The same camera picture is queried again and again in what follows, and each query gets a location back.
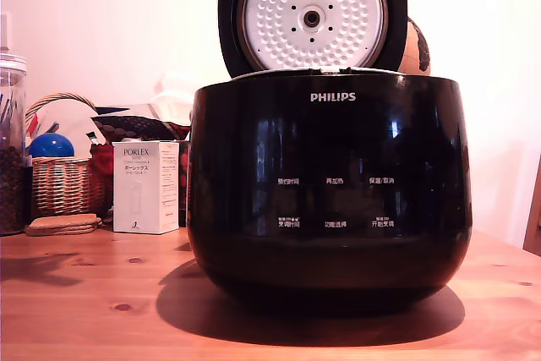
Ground blue ball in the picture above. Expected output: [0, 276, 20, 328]
[28, 133, 76, 160]

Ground cork globe with dark continents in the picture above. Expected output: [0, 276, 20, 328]
[399, 16, 434, 77]

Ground tall glass jar with beans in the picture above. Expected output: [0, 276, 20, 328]
[0, 51, 33, 238]

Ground woven wicker basket with handle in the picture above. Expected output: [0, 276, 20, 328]
[25, 91, 109, 219]

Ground black Philips rice cooker body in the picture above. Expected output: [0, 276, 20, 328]
[189, 68, 473, 316]

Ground wooden chair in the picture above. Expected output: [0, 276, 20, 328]
[522, 161, 541, 258]

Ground white Porlex box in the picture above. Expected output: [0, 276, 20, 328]
[112, 139, 181, 236]

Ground cork coasters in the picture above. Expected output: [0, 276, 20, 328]
[25, 214, 104, 238]

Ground red knitted pouch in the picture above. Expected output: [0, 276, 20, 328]
[90, 143, 115, 219]

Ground dark dotted patterned cloth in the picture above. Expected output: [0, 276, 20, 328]
[90, 114, 194, 143]

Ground black rice cooker lid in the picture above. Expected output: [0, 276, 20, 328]
[217, 0, 409, 79]

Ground red and black box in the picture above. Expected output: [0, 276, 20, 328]
[178, 139, 192, 227]

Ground silver inner pot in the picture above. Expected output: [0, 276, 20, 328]
[231, 65, 402, 79]

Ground white crumpled plastic bag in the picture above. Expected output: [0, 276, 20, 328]
[146, 68, 205, 122]

